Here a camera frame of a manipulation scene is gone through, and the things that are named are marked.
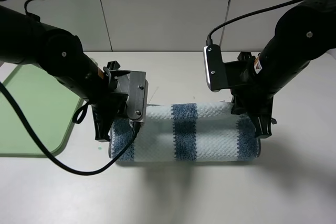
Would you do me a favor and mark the black left camera cable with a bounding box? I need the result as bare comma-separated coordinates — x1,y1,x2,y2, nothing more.
0,81,142,176

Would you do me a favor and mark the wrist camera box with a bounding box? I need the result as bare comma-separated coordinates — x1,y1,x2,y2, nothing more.
203,44,228,92
127,71,148,123

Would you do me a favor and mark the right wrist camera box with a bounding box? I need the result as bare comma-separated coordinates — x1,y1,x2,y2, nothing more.
203,44,228,92

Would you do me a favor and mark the blue white striped towel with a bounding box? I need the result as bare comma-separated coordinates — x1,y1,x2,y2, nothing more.
119,101,261,163

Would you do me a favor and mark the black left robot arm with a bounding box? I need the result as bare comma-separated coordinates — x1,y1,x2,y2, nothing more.
1,6,128,141

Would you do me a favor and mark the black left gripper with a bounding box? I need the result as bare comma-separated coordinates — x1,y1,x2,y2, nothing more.
91,61,131,141

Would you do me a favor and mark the light green plastic tray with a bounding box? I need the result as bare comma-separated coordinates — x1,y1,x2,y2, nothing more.
1,63,83,157

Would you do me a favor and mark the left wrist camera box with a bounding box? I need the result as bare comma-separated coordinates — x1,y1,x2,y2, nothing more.
127,71,148,123

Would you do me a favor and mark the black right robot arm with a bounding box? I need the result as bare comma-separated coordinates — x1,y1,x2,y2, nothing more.
225,0,335,138

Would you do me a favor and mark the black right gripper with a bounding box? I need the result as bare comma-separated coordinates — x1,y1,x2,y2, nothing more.
223,50,276,138

